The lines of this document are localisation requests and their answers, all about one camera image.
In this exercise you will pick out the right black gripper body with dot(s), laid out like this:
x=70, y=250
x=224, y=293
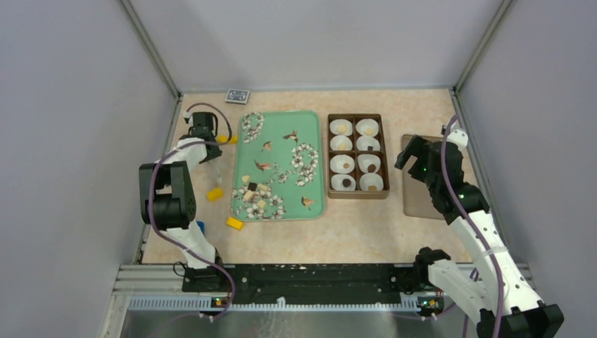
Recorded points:
x=419, y=170

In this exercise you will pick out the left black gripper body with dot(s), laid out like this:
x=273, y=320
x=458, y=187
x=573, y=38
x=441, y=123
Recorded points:
x=214, y=153

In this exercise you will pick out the brown box lid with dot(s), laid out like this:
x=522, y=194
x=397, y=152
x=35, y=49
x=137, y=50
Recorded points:
x=416, y=199

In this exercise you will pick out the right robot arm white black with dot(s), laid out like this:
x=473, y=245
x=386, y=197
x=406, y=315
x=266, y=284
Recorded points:
x=501, y=303

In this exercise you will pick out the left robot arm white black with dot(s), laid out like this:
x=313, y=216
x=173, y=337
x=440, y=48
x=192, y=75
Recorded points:
x=167, y=198

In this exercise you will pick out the brown chocolate box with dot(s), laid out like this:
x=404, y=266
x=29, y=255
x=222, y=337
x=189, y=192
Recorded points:
x=358, y=194

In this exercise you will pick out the yellow curved block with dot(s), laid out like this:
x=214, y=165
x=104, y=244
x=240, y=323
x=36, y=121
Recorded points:
x=226, y=139

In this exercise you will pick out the yellow block middle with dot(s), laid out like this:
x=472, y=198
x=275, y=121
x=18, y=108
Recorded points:
x=214, y=194

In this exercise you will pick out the white paper cup far right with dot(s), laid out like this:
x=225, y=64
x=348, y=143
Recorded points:
x=367, y=123

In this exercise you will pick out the white paper cup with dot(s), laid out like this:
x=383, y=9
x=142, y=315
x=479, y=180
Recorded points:
x=364, y=160
x=371, y=179
x=364, y=141
x=340, y=139
x=367, y=123
x=336, y=164
x=336, y=184
x=333, y=126

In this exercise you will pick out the blue card deck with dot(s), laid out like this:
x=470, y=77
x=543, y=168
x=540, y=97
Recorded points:
x=237, y=96

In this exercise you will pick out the white paper cup near right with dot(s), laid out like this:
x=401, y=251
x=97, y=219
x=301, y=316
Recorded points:
x=371, y=179

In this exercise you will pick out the blue toy car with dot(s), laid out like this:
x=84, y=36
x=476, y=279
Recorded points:
x=201, y=226

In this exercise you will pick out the yellow block near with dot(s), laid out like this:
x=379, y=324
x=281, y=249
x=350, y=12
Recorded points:
x=235, y=223

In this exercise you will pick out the green floral tray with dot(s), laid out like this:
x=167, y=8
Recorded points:
x=282, y=153

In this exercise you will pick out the white paper cup far left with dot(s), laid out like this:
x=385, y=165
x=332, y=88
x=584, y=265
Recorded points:
x=333, y=126

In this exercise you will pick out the white paper cup near left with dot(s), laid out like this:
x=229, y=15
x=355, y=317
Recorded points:
x=336, y=184

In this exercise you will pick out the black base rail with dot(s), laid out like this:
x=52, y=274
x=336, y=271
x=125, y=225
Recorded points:
x=311, y=284

